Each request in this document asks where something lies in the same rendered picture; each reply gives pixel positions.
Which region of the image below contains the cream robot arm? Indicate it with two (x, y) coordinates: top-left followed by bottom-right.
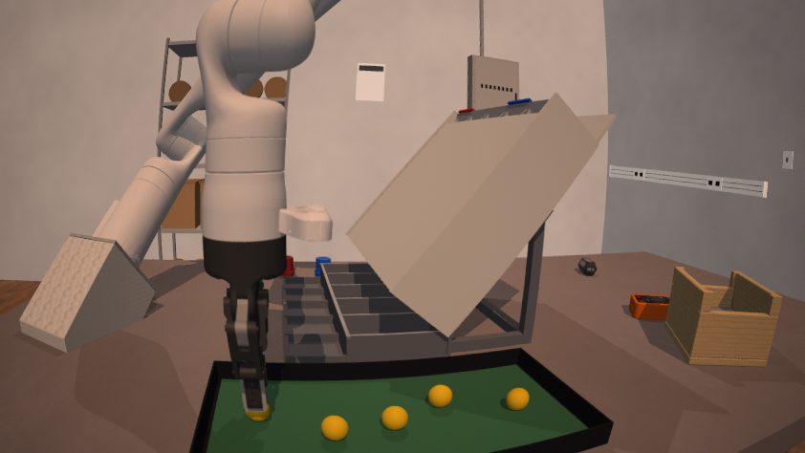
(93, 0), (340, 267)

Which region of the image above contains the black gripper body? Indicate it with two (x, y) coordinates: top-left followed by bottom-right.
(203, 235), (287, 326)

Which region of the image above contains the green tray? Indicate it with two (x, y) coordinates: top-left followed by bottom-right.
(189, 348), (614, 453)

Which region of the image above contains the wooden crate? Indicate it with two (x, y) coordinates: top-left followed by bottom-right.
(664, 268), (782, 367)

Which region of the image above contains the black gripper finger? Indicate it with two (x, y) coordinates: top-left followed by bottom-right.
(223, 297), (268, 412)
(227, 280), (269, 388)

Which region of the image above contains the orange ball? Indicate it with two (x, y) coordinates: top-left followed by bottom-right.
(506, 388), (530, 410)
(245, 405), (270, 421)
(321, 416), (349, 441)
(381, 406), (408, 430)
(428, 385), (452, 407)

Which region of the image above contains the orange digital multimeter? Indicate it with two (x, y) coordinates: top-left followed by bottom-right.
(629, 294), (670, 320)

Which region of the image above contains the red plug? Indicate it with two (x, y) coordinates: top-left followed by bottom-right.
(280, 255), (294, 276)

